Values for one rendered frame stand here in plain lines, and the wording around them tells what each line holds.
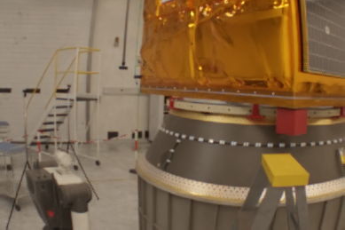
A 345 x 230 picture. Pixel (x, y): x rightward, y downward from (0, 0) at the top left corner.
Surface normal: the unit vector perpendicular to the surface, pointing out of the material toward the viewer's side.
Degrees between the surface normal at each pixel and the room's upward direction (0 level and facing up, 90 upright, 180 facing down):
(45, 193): 90
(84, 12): 90
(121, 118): 90
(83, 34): 90
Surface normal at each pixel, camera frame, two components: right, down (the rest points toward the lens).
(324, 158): 0.21, -0.43
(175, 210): -0.71, 0.00
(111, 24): 0.52, 0.05
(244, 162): -0.32, -0.44
